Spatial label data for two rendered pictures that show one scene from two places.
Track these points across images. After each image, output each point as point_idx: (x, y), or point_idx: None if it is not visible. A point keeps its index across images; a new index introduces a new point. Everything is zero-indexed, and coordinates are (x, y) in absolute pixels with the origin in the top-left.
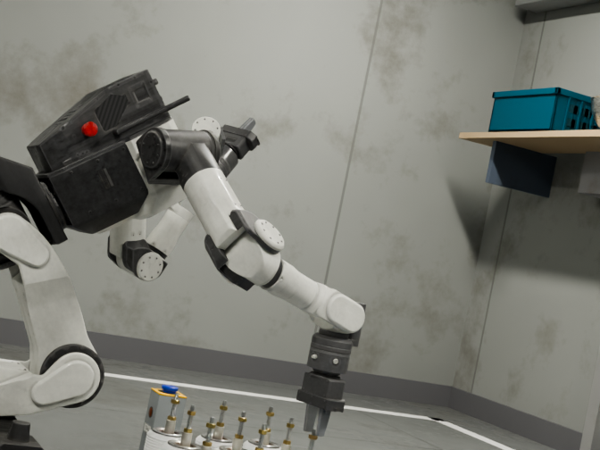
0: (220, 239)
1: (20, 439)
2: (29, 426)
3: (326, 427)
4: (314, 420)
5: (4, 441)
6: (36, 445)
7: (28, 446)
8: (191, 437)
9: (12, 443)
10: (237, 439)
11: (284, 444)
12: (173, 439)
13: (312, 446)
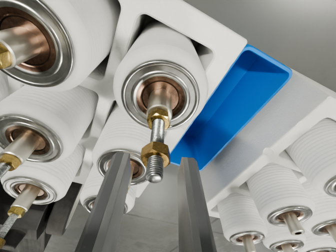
0: None
1: (24, 236)
2: (13, 245)
3: (202, 189)
4: (120, 188)
5: (29, 238)
6: (28, 230)
7: (36, 233)
8: (27, 201)
9: (31, 237)
10: (22, 163)
11: (7, 67)
12: (7, 192)
13: (164, 134)
